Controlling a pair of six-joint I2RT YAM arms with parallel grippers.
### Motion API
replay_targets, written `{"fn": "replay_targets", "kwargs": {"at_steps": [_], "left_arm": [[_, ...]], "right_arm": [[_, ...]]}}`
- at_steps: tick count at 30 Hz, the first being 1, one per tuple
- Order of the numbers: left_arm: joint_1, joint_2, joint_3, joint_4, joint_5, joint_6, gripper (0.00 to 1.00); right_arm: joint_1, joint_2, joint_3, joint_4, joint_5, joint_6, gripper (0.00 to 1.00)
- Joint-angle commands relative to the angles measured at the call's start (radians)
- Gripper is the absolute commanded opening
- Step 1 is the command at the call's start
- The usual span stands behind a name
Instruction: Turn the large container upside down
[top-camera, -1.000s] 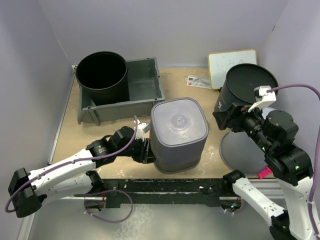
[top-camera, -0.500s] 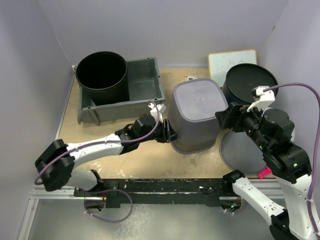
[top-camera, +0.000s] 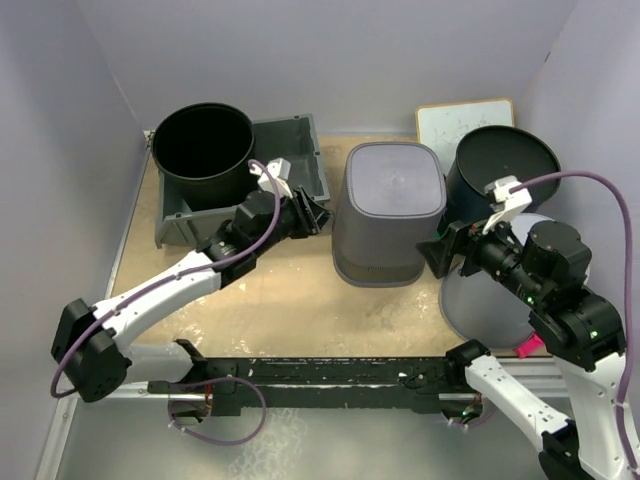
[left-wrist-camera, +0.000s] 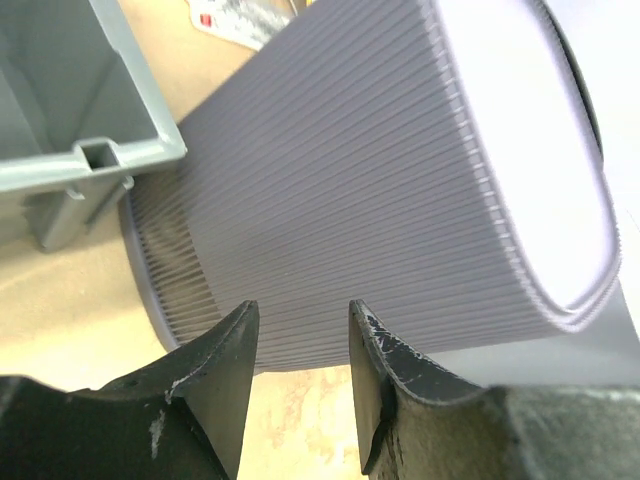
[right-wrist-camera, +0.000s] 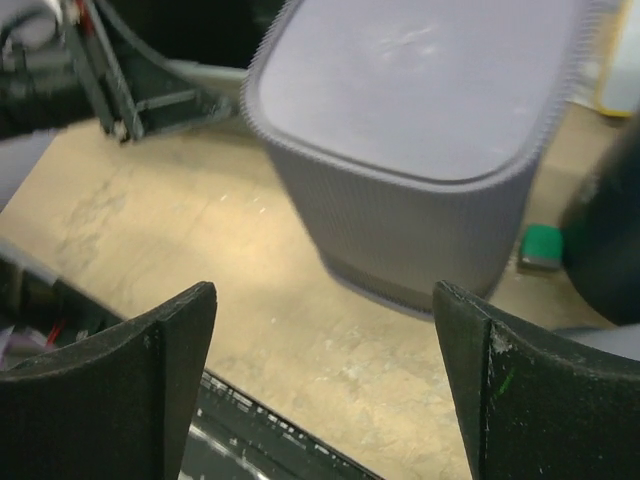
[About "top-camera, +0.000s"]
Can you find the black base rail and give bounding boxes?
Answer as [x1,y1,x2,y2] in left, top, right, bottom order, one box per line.
[147,357,474,417]

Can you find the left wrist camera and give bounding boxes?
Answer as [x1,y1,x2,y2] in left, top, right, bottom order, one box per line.
[249,157,293,198]

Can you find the light grey round bin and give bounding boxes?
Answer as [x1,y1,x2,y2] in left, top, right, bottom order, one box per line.
[438,212,594,351]

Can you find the grey plastic tray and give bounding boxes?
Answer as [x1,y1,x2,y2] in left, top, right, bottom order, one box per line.
[154,114,330,248]

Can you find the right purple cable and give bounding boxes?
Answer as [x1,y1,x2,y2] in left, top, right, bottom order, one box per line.
[507,170,640,469]

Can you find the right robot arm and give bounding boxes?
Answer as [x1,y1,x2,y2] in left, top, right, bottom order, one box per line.
[416,220,639,479]

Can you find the pink plastic clip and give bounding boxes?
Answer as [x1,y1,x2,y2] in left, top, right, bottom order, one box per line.
[514,334,544,359]

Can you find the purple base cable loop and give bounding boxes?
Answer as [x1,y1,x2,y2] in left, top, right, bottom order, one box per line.
[167,376,268,446]

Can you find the black ribbed round bin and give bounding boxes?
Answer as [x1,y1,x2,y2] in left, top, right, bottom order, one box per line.
[151,103,256,210]

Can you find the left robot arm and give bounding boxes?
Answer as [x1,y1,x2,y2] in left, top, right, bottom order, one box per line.
[50,188,331,403]

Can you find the dark blue round bin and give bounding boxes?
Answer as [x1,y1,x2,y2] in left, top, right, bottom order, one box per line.
[439,125,561,230]

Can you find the small whiteboard yellow frame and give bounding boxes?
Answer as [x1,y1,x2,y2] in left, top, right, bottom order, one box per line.
[415,98,515,150]

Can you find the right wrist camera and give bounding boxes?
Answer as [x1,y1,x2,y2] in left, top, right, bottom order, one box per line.
[482,176,532,235]

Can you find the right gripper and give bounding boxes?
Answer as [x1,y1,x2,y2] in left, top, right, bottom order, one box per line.
[414,203,544,302]

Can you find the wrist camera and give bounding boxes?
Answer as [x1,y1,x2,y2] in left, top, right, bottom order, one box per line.
[249,157,293,198]
[482,176,532,235]

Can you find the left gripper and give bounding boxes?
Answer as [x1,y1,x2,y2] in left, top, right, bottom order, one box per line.
[253,186,331,256]

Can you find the grey mesh square bin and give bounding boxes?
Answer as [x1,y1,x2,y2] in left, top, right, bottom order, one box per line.
[331,141,446,288]

